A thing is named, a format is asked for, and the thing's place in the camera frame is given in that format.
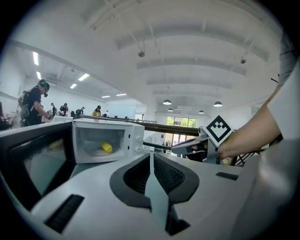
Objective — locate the yellow corn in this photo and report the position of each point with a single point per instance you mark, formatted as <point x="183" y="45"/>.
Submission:
<point x="106" y="146"/>

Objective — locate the white microwave with black door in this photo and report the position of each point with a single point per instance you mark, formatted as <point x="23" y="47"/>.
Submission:
<point x="131" y="131"/>

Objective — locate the person's right forearm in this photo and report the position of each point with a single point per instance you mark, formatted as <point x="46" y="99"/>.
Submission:
<point x="253" y="136"/>

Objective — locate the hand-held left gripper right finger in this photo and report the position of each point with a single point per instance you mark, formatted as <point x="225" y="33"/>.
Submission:
<point x="211" y="187"/>

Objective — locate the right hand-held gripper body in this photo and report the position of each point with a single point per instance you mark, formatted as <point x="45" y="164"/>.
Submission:
<point x="218" y="131"/>

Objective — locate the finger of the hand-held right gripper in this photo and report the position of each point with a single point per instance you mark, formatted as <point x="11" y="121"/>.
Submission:
<point x="187" y="146"/>

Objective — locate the person's white shirt sleeve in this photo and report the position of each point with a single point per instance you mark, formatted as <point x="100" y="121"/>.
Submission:
<point x="288" y="110"/>

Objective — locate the window with green view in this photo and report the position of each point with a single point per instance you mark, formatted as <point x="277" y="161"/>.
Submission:
<point x="185" y="122"/>

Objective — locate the dark long railing bar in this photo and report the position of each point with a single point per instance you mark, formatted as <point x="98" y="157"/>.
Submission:
<point x="168" y="128"/>

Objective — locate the round ceiling-mounted fixture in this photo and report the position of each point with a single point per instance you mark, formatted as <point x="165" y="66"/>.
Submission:
<point x="141" y="54"/>
<point x="243" y="61"/>

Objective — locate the dark office chair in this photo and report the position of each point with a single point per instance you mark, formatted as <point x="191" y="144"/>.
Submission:
<point x="4" y="120"/>

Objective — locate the group of ceiling light panels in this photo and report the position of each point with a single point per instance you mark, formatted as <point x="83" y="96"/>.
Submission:
<point x="83" y="77"/>

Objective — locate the glass microwave turntable plate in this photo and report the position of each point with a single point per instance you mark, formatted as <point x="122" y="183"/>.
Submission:
<point x="95" y="153"/>

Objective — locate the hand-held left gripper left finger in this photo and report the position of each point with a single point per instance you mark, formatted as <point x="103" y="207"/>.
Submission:
<point x="93" y="187"/>

